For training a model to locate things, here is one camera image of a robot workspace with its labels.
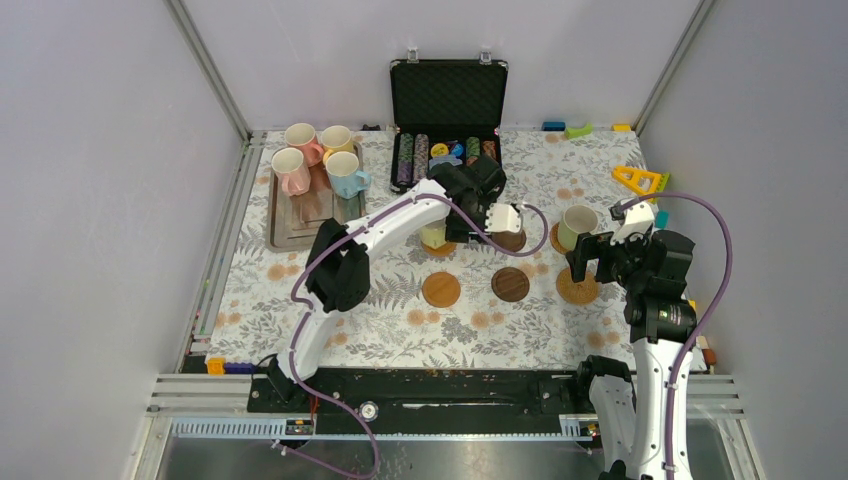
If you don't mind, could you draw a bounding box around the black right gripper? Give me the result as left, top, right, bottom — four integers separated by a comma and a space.
564, 226, 651, 292

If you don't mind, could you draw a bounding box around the pale yellow mug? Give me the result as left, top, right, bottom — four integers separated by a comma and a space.
419, 221, 448, 250

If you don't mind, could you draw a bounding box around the woven cork coaster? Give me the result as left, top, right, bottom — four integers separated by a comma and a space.
556, 268, 600, 306

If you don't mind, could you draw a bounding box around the dark walnut wooden coaster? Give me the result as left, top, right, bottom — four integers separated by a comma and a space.
491, 230, 527, 253

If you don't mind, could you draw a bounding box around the light green mug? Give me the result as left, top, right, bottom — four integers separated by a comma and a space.
557, 205, 598, 250

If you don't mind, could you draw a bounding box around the dark brown wooden coaster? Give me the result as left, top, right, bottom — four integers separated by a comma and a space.
491, 267, 530, 302

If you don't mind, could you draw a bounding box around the light blue mug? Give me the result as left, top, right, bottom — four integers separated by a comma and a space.
325, 151, 372, 199

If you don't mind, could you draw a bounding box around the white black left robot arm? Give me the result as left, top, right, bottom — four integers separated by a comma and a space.
267, 155, 522, 411

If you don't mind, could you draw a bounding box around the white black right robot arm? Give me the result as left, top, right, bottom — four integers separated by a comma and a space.
566, 230, 696, 479

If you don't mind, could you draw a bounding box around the orange wooden coaster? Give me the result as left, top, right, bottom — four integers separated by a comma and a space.
421, 242, 457, 258

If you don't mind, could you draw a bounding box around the woven rattan coaster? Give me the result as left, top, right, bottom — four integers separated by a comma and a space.
549, 223, 567, 254

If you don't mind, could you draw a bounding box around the light brown wooden coaster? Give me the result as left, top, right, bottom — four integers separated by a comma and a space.
421, 271, 461, 308

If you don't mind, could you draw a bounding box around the teal toy block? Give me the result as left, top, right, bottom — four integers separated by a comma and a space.
654, 210, 670, 230

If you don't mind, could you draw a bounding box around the yellow triangle toy block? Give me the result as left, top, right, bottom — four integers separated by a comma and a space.
611, 165, 671, 196

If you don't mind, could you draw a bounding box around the black poker chip case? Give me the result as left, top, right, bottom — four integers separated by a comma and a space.
389, 49, 509, 194

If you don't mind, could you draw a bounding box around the green toy block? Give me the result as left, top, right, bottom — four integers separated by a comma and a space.
565, 123, 594, 140

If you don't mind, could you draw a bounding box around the brown wooden block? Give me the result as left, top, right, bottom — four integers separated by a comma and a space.
697, 336, 717, 370

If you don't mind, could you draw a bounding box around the floral table mat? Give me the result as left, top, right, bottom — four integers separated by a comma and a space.
208, 131, 645, 370

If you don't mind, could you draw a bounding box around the pink mug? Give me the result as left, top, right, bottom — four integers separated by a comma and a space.
284, 123, 324, 167

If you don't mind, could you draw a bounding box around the silver metal tray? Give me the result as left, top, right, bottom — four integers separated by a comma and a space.
266, 148, 366, 252

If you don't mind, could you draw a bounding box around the dark blue toy block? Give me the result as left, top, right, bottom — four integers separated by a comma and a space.
223, 362, 256, 375

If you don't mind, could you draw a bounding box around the orange toy block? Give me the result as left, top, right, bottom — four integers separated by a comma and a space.
205, 357, 226, 376

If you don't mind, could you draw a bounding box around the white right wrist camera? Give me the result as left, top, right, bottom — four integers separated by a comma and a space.
609, 198, 658, 245

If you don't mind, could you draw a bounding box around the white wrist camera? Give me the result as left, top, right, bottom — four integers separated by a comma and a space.
609, 198, 658, 245
484, 203, 523, 234

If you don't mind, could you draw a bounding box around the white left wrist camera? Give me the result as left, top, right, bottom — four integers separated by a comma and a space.
484, 203, 523, 234

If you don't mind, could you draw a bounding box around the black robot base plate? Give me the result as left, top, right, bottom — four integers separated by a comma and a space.
247, 367, 595, 437

